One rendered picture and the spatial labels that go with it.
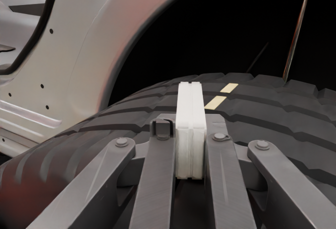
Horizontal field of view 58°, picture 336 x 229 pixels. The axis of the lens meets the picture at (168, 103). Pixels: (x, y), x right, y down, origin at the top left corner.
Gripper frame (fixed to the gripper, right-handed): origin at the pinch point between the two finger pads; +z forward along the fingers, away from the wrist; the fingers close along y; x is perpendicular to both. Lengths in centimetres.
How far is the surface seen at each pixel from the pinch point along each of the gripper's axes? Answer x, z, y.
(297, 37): -4, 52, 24
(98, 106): -17.0, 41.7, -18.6
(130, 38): -1.8, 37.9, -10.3
